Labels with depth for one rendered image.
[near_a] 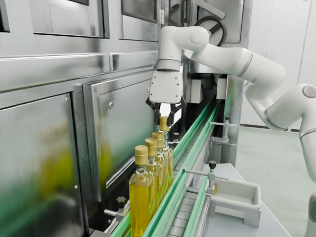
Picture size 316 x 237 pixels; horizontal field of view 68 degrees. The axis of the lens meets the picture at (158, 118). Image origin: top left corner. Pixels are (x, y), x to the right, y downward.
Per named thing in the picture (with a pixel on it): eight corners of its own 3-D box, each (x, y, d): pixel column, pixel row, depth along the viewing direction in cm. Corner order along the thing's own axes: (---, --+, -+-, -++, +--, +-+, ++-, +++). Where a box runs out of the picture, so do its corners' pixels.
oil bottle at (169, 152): (158, 196, 87) (158, 142, 81) (173, 199, 86) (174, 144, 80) (153, 205, 82) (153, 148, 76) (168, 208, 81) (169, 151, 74)
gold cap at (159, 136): (154, 143, 74) (154, 130, 73) (165, 145, 73) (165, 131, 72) (150, 147, 71) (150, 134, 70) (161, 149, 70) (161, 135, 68)
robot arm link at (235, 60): (243, 75, 70) (179, 45, 70) (231, 80, 83) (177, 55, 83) (256, 48, 70) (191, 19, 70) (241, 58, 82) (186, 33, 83)
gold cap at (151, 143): (147, 151, 69) (147, 137, 68) (159, 152, 68) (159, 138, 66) (142, 155, 66) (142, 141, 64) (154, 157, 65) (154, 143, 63)
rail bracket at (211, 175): (183, 184, 94) (184, 155, 91) (227, 193, 89) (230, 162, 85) (181, 188, 91) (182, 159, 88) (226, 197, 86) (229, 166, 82)
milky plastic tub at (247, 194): (207, 190, 112) (208, 174, 110) (257, 201, 105) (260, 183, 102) (200, 213, 97) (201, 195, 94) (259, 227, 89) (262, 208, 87)
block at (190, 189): (187, 200, 96) (188, 185, 94) (211, 205, 93) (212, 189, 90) (185, 205, 92) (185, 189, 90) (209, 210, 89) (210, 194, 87)
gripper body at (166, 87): (149, 65, 73) (146, 101, 73) (181, 66, 69) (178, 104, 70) (157, 69, 80) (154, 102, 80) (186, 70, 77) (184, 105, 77)
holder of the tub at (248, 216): (195, 189, 114) (196, 175, 112) (257, 201, 105) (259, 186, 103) (187, 211, 99) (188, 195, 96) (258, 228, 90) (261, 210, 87)
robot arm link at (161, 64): (149, 59, 73) (148, 68, 73) (177, 59, 70) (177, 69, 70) (157, 64, 80) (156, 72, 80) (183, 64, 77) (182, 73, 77)
